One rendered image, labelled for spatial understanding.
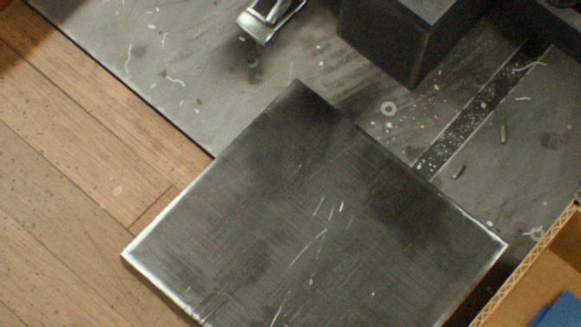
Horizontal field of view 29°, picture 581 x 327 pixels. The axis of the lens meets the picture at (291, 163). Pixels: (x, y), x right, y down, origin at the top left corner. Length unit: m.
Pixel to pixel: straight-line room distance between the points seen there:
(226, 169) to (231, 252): 0.05
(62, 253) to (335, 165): 0.17
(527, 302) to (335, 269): 0.12
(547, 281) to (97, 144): 0.29
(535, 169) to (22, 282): 0.33
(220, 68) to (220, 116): 0.03
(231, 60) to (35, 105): 0.13
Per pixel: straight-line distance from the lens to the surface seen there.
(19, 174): 0.71
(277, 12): 0.65
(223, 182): 0.68
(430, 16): 0.66
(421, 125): 0.72
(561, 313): 0.68
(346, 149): 0.69
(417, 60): 0.70
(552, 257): 0.70
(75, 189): 0.70
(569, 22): 0.69
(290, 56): 0.74
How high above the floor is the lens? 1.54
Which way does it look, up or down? 66 degrees down
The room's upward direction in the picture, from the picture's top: 6 degrees clockwise
